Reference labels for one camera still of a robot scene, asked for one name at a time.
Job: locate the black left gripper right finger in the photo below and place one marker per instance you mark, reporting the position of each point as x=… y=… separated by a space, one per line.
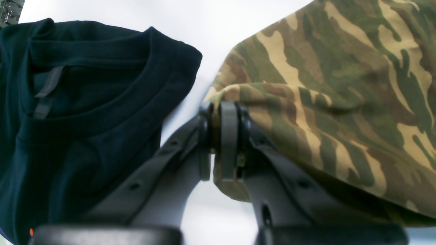
x=291 y=208

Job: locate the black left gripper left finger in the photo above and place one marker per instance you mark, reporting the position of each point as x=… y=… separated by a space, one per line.
x=147 y=208

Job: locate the black T-shirt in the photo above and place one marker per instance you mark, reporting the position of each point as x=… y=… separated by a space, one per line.
x=82 y=107

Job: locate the camouflage T-shirt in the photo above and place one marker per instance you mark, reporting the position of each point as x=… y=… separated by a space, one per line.
x=346 y=89

